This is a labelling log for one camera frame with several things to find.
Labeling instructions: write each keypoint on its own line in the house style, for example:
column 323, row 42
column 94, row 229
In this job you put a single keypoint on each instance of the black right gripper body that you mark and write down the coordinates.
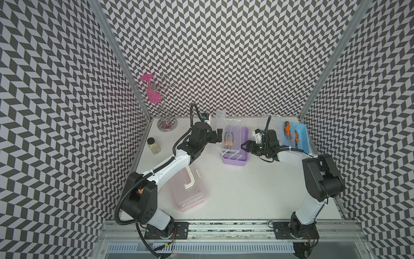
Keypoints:
column 266, row 146

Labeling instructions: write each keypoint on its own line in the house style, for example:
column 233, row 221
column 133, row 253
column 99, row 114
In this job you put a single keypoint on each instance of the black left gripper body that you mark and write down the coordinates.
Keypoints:
column 211, row 137

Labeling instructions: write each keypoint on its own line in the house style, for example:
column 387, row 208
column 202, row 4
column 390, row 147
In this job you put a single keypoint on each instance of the purple toolbox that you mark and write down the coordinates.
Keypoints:
column 234, row 134

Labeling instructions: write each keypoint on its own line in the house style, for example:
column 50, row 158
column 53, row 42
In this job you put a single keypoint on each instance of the pink toolbox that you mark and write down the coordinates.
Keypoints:
column 187, row 189

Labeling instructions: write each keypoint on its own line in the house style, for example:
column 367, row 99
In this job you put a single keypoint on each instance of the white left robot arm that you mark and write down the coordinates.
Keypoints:
column 138, row 203

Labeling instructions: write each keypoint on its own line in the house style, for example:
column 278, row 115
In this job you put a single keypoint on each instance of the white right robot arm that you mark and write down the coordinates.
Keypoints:
column 323, row 180

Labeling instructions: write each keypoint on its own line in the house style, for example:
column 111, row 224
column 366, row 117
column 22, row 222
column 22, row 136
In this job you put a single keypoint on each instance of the yellow black pliers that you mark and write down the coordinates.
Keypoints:
column 229, row 139

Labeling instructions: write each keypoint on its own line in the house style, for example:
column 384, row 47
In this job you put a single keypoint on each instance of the blue toolbox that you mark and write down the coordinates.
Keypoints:
column 277, row 123

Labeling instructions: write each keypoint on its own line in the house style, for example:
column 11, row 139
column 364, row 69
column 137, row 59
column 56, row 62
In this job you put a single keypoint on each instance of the glass jar black lid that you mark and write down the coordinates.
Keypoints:
column 153, row 145

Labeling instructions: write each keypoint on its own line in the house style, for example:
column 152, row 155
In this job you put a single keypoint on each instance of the pink glass on rack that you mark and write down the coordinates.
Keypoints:
column 153, row 95

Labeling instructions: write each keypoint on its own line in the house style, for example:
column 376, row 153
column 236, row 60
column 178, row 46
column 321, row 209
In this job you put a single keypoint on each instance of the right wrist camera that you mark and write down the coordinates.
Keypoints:
column 258, row 135

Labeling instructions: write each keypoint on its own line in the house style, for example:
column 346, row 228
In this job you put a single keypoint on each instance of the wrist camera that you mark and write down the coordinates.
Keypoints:
column 258, row 135
column 205, row 117

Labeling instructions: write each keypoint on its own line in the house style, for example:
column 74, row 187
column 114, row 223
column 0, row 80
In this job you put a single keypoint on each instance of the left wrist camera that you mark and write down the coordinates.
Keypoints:
column 205, row 117

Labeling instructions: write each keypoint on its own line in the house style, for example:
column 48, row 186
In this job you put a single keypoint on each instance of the orange handled screwdriver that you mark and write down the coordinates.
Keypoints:
column 287, row 130

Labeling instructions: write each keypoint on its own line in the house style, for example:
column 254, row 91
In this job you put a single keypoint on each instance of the orange handled pliers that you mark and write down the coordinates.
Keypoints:
column 296, row 139

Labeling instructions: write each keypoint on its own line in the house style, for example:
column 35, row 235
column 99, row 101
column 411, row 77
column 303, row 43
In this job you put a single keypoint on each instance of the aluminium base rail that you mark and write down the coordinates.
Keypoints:
column 235, row 239

